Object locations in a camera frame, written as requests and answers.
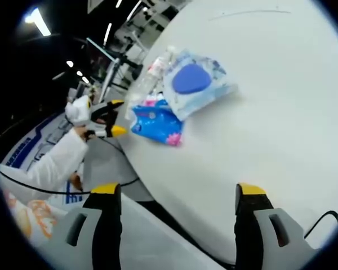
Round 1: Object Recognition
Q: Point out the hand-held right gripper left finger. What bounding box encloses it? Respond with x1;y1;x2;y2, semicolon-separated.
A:
49;182;122;270

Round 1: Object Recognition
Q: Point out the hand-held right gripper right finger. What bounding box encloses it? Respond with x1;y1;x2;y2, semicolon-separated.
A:
234;182;325;270

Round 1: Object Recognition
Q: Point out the blue tissue packet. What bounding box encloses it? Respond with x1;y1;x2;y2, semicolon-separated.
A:
128;98;185;149

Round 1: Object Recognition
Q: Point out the clear plastic bottle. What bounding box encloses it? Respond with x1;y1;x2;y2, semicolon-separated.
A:
125;46;181;120

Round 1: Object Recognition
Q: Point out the wet wipes pack blue lid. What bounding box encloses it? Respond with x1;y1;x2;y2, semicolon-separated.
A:
161;48;239;122

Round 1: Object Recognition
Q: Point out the white tabletop table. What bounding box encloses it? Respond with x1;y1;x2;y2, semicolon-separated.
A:
121;0;338;267

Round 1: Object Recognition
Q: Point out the tripod stand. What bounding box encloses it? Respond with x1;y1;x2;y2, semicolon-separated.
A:
97;55;144;104

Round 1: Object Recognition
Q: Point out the blue white printed floor banner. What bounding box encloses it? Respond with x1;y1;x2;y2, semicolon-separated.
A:
3;111;74;173

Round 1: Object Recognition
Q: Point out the white cloth orange print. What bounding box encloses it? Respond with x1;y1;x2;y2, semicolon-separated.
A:
1;187;70;242

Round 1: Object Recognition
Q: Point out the ceiling light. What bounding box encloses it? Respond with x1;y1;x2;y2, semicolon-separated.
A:
103;22;113;47
24;7;52;38

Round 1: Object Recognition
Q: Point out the black cable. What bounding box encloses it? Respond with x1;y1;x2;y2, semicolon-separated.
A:
303;210;338;240
0;136;142;196

